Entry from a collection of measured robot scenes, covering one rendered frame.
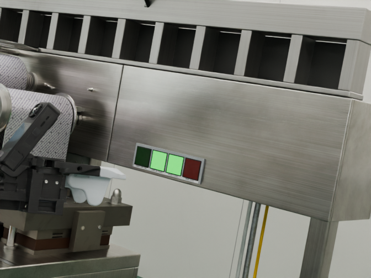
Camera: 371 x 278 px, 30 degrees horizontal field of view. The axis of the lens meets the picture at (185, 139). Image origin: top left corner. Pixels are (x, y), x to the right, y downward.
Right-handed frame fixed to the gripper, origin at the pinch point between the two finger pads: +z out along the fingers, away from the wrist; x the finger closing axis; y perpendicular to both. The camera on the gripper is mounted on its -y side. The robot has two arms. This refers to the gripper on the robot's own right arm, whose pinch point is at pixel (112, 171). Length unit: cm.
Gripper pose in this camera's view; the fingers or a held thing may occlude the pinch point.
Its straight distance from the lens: 107.9
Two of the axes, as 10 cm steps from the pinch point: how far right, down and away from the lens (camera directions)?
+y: -1.1, 9.9, -0.7
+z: 8.6, 1.3, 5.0
